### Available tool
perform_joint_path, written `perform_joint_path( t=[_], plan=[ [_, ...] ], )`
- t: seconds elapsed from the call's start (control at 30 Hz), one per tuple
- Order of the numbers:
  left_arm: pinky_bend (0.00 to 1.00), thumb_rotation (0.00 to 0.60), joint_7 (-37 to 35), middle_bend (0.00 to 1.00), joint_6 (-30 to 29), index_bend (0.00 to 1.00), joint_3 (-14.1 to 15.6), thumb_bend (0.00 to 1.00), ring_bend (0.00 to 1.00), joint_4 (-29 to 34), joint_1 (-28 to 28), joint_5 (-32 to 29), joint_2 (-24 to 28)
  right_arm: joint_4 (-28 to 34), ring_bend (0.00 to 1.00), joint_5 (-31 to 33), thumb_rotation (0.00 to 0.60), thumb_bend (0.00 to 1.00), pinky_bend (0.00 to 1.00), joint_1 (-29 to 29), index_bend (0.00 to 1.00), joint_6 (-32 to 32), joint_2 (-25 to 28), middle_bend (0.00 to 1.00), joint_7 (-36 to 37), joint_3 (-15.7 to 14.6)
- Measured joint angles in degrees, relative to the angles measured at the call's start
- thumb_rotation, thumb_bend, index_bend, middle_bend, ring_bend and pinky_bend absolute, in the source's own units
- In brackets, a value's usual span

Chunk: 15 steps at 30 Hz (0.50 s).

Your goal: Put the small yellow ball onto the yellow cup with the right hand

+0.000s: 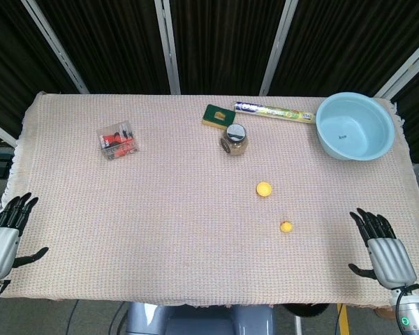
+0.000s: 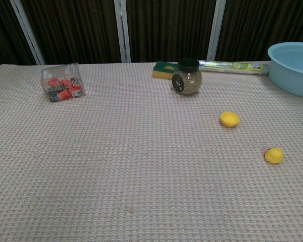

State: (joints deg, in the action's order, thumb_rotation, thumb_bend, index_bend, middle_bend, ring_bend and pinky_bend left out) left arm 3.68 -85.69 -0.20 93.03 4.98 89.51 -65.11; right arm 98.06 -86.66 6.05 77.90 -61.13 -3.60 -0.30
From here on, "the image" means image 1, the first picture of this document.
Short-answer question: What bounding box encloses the yellow bottle cap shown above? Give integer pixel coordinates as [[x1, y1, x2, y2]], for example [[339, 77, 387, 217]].
[[256, 181, 274, 198]]

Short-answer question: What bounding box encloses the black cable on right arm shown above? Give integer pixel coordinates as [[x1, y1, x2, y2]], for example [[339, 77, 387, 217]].
[[394, 283, 419, 335]]

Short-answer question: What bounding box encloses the light blue plastic basin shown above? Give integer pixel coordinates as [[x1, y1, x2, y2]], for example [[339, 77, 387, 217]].
[[315, 91, 396, 162]]

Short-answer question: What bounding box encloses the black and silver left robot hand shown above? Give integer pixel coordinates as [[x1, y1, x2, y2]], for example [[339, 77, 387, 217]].
[[0, 192, 50, 282]]

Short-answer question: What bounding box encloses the dark pleated curtain panel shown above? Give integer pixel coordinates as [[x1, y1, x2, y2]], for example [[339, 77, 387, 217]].
[[36, 0, 172, 95], [0, 0, 81, 140], [268, 0, 419, 98], [169, 0, 287, 96]]

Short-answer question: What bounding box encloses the glass jar with black lid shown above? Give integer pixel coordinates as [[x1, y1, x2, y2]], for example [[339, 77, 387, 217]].
[[219, 123, 249, 157]]

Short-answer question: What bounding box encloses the beige woven tablecloth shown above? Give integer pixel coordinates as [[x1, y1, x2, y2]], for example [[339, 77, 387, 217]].
[[0, 91, 419, 310]]

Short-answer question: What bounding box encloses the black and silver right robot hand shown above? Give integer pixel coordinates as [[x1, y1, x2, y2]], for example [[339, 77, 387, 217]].
[[348, 207, 418, 290]]

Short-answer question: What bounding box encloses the cling film roll box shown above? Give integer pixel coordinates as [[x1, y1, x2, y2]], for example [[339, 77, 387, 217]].
[[233, 100, 317, 125]]

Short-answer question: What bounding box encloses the clear box with red items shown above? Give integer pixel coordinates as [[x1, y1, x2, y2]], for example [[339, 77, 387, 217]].
[[96, 119, 140, 161]]

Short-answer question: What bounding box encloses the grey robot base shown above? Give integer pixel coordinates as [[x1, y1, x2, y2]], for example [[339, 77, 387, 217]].
[[125, 301, 277, 335]]

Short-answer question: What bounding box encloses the green and yellow sponge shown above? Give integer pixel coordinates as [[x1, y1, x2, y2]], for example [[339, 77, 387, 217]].
[[201, 103, 237, 131]]

